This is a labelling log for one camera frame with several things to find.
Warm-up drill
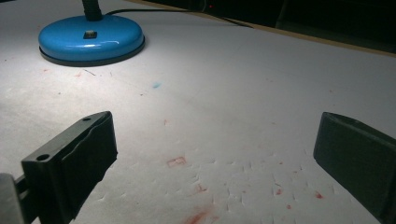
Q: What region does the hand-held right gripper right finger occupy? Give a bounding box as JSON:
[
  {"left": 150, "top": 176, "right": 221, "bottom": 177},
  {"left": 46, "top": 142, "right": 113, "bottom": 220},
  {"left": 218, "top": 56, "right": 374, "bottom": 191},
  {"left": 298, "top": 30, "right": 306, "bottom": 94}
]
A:
[{"left": 313, "top": 111, "right": 396, "bottom": 224}]

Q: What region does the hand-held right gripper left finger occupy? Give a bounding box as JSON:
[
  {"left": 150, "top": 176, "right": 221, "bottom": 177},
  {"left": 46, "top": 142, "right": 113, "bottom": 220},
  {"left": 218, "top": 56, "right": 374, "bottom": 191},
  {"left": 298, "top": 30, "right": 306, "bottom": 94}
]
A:
[{"left": 21, "top": 110, "right": 119, "bottom": 224}]

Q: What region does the blue desk lamp base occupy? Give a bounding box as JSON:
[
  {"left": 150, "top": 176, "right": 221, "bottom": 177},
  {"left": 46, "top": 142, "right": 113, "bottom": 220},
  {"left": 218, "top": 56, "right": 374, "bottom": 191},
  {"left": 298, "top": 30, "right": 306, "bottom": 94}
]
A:
[{"left": 37, "top": 0, "right": 147, "bottom": 67}]

